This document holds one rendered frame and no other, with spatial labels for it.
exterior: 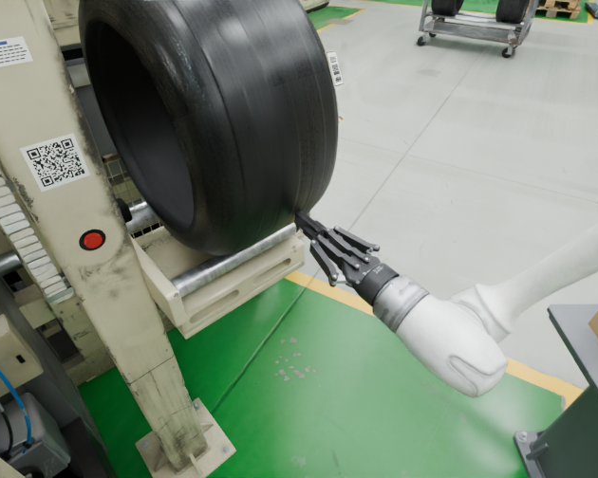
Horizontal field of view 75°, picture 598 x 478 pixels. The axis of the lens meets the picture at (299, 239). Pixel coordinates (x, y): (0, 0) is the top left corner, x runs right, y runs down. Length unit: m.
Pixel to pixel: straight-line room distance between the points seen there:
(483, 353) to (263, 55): 0.54
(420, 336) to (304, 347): 1.23
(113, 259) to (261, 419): 1.03
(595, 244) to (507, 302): 0.18
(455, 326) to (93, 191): 0.63
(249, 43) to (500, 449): 1.59
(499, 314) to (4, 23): 0.84
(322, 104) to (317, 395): 1.28
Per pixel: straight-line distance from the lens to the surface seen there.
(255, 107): 0.62
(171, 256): 1.10
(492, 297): 0.78
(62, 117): 0.70
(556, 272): 0.73
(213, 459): 1.64
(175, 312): 0.83
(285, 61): 0.67
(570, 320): 1.33
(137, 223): 1.07
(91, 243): 0.80
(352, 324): 1.92
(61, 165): 0.72
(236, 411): 1.71
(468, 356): 0.64
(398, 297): 0.66
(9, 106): 0.68
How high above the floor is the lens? 1.53
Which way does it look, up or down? 41 degrees down
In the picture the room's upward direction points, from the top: straight up
